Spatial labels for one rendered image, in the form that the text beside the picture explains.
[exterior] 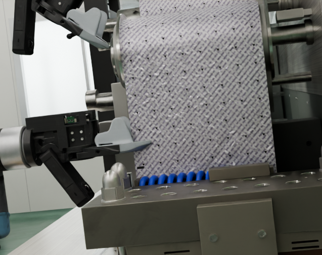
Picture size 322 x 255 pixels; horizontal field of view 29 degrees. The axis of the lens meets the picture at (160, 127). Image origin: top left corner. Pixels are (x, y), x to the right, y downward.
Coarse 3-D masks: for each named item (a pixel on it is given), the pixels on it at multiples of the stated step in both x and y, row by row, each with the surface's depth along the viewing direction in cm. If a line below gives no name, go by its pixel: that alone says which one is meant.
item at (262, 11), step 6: (258, 6) 107; (264, 12) 105; (264, 18) 104; (264, 24) 104; (114, 30) 109; (264, 30) 104; (114, 36) 108; (264, 36) 104; (114, 42) 108; (264, 42) 104; (114, 48) 108; (264, 48) 104; (114, 54) 107; (264, 54) 105; (270, 66) 107; (120, 78) 109
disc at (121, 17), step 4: (120, 16) 110; (124, 16) 113; (120, 20) 109; (116, 24) 108; (120, 24) 109; (116, 28) 107; (116, 32) 106; (116, 36) 106; (116, 40) 106; (116, 44) 106; (120, 48) 106; (120, 52) 106; (120, 56) 106; (120, 60) 106; (120, 64) 106; (120, 68) 106; (120, 72) 107; (124, 80) 107; (124, 84) 108
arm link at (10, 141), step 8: (8, 128) 110; (16, 128) 109; (24, 128) 110; (0, 136) 108; (8, 136) 108; (16, 136) 107; (0, 144) 107; (8, 144) 107; (16, 144) 107; (0, 152) 107; (8, 152) 107; (16, 152) 107; (8, 160) 108; (16, 160) 108; (24, 160) 108; (8, 168) 109; (16, 168) 110; (24, 168) 110
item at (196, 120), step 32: (256, 64) 104; (128, 96) 107; (160, 96) 106; (192, 96) 105; (224, 96) 105; (256, 96) 104; (160, 128) 107; (192, 128) 106; (224, 128) 105; (256, 128) 104; (160, 160) 107; (192, 160) 106; (224, 160) 105; (256, 160) 105
